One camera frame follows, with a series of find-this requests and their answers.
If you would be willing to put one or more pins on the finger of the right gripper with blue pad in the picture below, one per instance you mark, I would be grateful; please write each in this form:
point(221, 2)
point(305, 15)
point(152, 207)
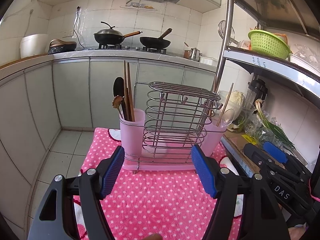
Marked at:
point(275, 152)

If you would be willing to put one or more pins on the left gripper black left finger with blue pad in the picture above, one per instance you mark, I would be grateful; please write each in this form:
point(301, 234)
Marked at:
point(55, 217)

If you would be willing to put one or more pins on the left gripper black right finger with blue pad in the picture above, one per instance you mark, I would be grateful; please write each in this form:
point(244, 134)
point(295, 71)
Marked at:
point(261, 216)

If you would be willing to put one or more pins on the light bamboo chopstick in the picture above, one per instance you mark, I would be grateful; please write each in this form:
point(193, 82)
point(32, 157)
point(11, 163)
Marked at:
point(225, 105)

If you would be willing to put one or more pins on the dark brown chopstick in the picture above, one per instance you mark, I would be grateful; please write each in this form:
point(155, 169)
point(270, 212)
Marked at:
point(130, 93)

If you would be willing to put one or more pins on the gold flower spoon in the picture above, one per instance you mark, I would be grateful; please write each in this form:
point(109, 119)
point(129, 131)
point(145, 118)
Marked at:
point(118, 103)

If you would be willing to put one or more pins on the light wooden chopstick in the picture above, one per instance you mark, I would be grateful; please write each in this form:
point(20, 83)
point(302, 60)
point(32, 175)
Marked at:
point(125, 92)

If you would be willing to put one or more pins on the green onions bunch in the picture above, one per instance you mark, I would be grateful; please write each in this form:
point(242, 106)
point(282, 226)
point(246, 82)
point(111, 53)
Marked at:
point(276, 130)

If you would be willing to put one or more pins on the clear plastic spoon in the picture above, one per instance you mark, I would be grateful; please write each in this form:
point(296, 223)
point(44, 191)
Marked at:
point(227, 118)

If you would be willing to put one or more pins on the napa cabbage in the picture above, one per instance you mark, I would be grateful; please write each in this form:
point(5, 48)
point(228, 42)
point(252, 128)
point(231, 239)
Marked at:
point(236, 102)

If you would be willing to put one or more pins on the black blender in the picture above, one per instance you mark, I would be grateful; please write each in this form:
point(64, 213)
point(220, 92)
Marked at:
point(256, 90)

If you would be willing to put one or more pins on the pink right utensil cup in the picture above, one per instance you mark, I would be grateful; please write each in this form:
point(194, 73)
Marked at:
point(212, 136)

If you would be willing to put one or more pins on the pink utensil cup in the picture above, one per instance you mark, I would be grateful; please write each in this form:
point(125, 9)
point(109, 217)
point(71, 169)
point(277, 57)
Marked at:
point(131, 133)
point(212, 136)

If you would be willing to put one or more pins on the pink drip tray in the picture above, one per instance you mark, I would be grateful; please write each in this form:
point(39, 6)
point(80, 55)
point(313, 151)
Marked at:
point(143, 166)

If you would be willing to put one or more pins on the pink polka dot towel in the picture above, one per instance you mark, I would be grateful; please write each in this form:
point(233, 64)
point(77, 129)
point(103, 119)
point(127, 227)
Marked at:
point(171, 203)

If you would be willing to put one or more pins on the pink left utensil cup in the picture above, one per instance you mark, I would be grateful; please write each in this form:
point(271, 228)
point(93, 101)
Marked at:
point(131, 133)

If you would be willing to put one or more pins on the green plastic colander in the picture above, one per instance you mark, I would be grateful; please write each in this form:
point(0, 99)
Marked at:
point(270, 44)

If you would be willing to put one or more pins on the steel kettle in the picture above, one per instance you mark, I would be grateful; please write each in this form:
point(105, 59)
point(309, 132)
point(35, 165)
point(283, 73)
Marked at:
point(195, 54)

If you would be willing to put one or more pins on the black spoon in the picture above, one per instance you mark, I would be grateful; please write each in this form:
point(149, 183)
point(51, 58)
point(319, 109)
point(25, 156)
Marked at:
point(118, 90)

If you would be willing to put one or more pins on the copper small pot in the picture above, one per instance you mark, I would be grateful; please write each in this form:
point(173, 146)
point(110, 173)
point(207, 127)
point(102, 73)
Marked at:
point(187, 51)

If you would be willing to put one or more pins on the black and gold pot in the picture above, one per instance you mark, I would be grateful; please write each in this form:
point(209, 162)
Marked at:
point(60, 46)

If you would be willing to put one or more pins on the open black wok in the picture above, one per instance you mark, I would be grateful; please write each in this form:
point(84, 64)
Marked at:
point(156, 43)

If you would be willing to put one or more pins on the white rice cooker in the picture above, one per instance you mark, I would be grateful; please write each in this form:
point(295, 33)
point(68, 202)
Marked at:
point(33, 45)

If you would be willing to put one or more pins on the gas stove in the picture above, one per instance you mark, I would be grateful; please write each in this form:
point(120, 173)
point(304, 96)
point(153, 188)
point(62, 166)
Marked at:
point(128, 48)

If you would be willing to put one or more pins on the lidded black wok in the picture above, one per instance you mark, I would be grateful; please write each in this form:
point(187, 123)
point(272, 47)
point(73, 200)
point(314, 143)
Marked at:
point(111, 36)

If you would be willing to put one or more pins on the steel wire utensil rack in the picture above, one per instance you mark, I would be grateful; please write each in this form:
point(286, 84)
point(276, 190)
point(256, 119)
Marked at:
point(174, 120)

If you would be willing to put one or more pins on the wire mesh strainer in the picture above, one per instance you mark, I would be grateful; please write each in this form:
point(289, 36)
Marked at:
point(221, 28)

